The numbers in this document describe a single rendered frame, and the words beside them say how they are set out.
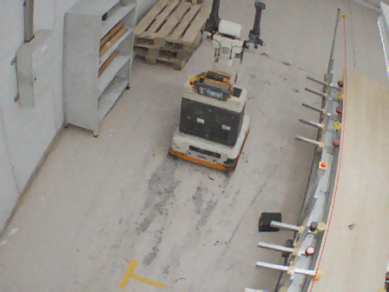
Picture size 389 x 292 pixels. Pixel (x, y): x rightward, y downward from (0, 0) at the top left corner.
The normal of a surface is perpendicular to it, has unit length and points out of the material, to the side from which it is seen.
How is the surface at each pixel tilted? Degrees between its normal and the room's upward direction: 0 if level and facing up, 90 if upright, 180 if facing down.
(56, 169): 0
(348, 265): 0
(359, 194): 0
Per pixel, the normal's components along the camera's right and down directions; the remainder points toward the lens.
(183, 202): 0.09, -0.72
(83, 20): -0.31, 0.64
